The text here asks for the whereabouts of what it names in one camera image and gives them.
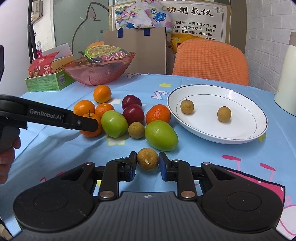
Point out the white thermos jug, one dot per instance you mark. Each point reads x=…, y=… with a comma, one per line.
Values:
x=285, y=95

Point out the red snack packet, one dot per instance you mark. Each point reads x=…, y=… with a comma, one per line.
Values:
x=44, y=65

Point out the instant noodle cup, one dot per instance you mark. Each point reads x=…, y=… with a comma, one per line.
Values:
x=103, y=53

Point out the blue cartoon tablecloth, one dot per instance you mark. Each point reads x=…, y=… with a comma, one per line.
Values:
x=48, y=151

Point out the green apple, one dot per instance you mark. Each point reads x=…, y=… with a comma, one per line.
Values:
x=114, y=124
x=160, y=135

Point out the green cardboard box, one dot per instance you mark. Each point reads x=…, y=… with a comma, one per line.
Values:
x=51, y=82

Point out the stemmed tangerine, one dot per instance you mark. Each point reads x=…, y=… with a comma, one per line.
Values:
x=94, y=125

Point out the dark red plum front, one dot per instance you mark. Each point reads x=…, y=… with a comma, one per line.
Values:
x=133, y=113

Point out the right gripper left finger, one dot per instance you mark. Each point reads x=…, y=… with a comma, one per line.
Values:
x=115, y=171

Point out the pink glass bowl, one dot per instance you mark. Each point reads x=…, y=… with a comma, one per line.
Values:
x=94, y=74

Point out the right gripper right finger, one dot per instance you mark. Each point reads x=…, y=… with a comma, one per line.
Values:
x=179, y=172

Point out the small tangerine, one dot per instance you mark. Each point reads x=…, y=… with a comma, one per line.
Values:
x=103, y=108

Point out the dark red plum back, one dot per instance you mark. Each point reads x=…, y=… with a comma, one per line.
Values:
x=130, y=99

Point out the yellow snack bag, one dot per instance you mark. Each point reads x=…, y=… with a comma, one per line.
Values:
x=178, y=38

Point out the dark red plum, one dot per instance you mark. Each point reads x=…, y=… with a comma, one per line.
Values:
x=133, y=113
x=130, y=99

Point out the orange chair far left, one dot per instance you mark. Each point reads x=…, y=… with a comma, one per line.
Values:
x=96, y=44

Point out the chinese text poster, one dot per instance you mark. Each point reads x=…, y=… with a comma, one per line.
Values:
x=205, y=19

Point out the white porcelain plate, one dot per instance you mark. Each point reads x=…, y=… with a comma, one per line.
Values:
x=247, y=122

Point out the floral fabric bundle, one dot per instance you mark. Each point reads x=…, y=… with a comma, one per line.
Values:
x=144, y=14

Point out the orange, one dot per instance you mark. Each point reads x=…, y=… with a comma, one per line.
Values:
x=83, y=107
x=102, y=94

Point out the person left hand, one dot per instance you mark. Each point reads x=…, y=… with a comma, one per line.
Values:
x=6, y=160

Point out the brown cardboard box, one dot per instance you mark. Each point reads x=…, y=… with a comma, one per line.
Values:
x=153, y=53

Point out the orange chair near plate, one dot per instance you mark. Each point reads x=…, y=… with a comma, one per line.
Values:
x=213, y=60

